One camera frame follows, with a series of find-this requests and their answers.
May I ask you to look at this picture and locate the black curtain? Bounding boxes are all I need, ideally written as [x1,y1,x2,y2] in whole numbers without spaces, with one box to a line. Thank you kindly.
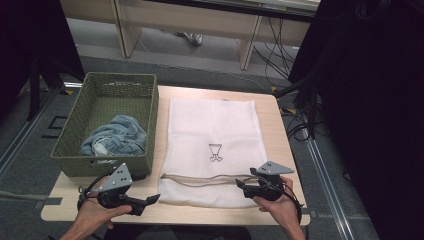
[288,0,424,240]
[0,0,86,116]

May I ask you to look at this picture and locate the light wooden bench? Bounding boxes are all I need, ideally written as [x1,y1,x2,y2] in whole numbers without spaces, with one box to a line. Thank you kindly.
[59,0,322,71]

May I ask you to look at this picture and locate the person's left hand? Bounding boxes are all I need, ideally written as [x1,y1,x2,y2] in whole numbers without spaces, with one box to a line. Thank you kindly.
[73,176,133,232]

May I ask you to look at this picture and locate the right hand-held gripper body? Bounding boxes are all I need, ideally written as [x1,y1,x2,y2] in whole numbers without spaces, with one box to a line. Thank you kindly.
[242,160,295,202]

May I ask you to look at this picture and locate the black floor cables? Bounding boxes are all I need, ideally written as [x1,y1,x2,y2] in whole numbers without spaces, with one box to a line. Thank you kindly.
[252,16,299,88]

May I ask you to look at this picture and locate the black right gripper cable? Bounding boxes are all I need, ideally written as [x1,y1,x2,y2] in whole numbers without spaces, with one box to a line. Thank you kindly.
[281,182,305,225]

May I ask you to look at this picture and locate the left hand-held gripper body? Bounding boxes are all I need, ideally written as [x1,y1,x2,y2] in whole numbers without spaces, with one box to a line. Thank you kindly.
[96,162,135,210]

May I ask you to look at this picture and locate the blue denim garment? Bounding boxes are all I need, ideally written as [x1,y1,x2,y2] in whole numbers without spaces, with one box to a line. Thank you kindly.
[79,114,149,158]

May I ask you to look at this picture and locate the green woven basket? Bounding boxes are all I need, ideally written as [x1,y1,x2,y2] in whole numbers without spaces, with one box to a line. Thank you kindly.
[49,72,160,178]

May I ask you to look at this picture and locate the person's right hand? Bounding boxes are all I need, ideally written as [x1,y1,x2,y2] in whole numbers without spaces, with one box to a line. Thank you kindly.
[252,176,303,231]

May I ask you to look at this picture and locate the white mesh laundry bag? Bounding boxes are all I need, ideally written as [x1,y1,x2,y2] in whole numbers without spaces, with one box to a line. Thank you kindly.
[158,97,269,210]

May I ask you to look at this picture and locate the black metal stand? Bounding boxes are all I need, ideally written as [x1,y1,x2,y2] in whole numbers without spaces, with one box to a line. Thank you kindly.
[25,55,85,122]
[273,74,332,141]

